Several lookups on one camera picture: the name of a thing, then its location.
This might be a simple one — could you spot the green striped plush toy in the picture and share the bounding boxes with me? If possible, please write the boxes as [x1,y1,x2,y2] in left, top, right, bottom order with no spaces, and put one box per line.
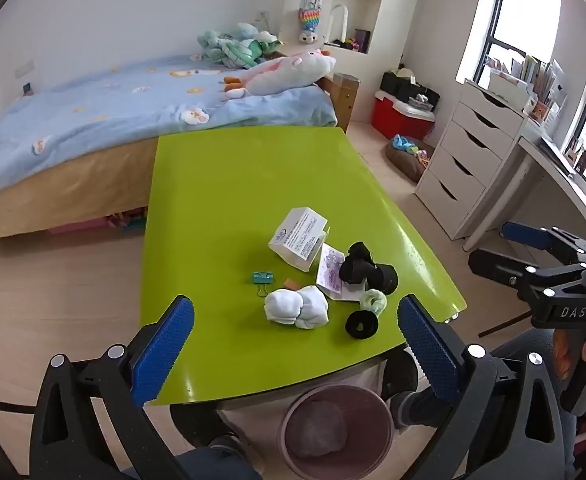
[222,31,282,69]

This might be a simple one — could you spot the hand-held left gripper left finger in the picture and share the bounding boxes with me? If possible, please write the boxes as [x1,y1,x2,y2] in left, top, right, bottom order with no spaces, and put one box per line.
[29,295,196,480]

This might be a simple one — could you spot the white desk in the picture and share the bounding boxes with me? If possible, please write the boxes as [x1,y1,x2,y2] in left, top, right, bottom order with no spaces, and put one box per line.
[462,124,586,254]

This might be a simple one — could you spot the wooden nightstand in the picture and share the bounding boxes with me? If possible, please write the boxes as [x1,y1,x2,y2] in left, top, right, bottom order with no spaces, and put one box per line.
[330,72,360,134]

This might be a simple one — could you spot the teal binder clip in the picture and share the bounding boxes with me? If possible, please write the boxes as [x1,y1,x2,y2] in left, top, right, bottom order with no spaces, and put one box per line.
[251,270,276,299]

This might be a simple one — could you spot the white cardboard box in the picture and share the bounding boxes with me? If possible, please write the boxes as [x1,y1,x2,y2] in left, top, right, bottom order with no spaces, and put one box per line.
[268,205,330,274]

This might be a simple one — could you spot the mint green plush toy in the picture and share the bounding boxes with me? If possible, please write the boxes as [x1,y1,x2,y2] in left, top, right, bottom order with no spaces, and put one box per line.
[197,22,259,63]

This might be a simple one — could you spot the pink printed paper note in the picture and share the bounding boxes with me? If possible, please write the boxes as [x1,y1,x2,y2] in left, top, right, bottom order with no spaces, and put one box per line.
[315,242,347,297]

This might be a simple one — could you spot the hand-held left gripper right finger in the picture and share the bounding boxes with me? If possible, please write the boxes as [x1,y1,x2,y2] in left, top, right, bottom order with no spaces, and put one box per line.
[397,294,566,480]

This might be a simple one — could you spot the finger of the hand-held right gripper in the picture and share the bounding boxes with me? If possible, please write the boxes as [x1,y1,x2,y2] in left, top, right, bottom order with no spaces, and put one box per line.
[501,221,586,267]
[468,248,586,303]

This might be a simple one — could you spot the green scrunchie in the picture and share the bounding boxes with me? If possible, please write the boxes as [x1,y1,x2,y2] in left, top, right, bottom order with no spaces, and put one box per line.
[360,288,388,317]

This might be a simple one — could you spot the pink box under bed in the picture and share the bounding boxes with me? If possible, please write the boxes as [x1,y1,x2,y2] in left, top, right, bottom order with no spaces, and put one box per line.
[47,215,110,236]

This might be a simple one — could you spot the colourful toys under bed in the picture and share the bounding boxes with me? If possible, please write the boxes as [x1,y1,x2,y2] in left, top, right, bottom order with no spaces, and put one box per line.
[108,207,147,232]

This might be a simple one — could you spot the bed with tan base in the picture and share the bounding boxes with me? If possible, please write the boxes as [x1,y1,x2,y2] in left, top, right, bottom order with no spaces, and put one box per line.
[0,45,352,261]

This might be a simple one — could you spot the white and pink plush toy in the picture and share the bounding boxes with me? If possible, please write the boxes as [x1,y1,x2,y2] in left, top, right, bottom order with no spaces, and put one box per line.
[223,49,337,99]

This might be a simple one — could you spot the brown pet bed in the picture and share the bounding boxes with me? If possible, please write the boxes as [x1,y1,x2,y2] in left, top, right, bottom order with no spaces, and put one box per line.
[385,135,437,184]

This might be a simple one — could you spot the red storage box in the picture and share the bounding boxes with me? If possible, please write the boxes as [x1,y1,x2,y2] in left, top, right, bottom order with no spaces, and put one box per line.
[371,90,437,142]

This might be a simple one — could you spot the white arch lamp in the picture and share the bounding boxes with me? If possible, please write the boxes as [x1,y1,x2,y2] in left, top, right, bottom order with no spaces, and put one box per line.
[330,3,350,44]

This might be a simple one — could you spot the white drawer unit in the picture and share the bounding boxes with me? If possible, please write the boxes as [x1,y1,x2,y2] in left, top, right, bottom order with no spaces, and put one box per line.
[415,78,529,241]

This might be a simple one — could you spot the black storage boxes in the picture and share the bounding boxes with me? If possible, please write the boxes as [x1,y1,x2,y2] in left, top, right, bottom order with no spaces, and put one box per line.
[380,70,442,106]

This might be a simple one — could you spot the blue soft toy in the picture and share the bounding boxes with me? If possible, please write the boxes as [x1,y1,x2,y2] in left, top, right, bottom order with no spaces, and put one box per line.
[391,134,419,156]

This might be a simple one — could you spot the person's left leg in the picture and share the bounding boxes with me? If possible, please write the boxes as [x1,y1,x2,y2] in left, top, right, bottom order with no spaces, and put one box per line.
[170,402,267,480]

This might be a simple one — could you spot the black ring hair tie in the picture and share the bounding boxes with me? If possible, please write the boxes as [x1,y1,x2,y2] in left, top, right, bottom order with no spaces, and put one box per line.
[345,310,379,340]

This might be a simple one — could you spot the white rolled sock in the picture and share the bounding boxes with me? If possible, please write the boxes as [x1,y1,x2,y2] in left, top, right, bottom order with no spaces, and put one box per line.
[295,285,330,331]
[263,287,304,326]

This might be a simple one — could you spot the pink trash bin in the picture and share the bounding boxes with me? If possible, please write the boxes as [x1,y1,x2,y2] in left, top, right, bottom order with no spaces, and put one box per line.
[278,384,395,480]

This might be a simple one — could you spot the black frame window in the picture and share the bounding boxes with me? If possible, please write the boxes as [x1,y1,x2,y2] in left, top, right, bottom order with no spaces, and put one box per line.
[455,0,586,181]

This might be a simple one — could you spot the rainbow knit hanging toy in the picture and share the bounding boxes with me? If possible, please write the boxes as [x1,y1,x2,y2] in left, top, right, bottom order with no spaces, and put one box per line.
[298,4,322,44]

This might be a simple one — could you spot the row of books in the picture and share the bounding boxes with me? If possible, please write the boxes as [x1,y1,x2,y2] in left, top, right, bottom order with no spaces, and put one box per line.
[483,52,570,127]

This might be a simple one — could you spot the black rolled sock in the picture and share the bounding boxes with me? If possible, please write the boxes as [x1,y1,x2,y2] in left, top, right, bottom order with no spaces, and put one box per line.
[370,262,399,294]
[338,241,376,286]

